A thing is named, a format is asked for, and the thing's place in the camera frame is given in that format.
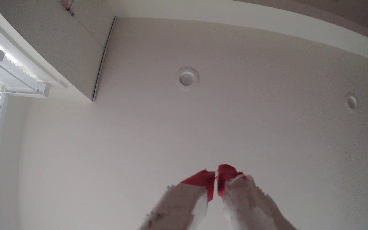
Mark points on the grey ceiling soffit panel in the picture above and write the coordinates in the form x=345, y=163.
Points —
x=59, y=41

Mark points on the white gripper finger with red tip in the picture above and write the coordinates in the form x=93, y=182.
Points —
x=184, y=204
x=244, y=204

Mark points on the white raised window blind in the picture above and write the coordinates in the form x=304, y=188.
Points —
x=14, y=73

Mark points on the round recessed ceiling light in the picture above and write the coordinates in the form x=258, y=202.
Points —
x=351, y=102
x=187, y=78

